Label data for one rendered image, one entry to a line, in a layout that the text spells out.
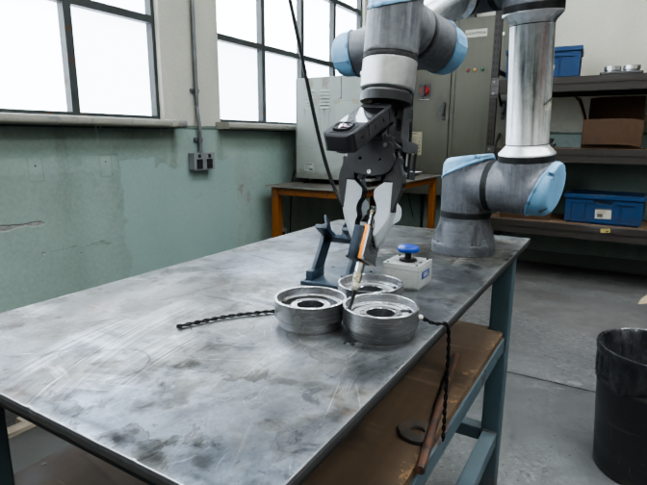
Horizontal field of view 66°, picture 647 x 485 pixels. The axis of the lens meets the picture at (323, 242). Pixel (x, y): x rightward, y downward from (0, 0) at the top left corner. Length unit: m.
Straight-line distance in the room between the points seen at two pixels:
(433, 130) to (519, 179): 3.55
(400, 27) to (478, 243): 0.63
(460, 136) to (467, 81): 0.46
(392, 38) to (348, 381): 0.44
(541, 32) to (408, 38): 0.45
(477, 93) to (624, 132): 1.19
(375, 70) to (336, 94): 2.40
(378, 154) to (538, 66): 0.51
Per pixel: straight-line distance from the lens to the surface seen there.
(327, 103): 3.12
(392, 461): 0.89
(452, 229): 1.19
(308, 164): 3.19
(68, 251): 2.31
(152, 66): 2.65
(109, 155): 2.39
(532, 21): 1.12
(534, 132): 1.12
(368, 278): 0.85
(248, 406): 0.54
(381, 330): 0.66
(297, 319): 0.68
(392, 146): 0.67
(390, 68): 0.69
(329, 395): 0.55
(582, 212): 4.18
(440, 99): 4.63
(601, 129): 4.10
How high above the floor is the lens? 1.07
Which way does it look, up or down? 12 degrees down
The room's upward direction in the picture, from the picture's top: straight up
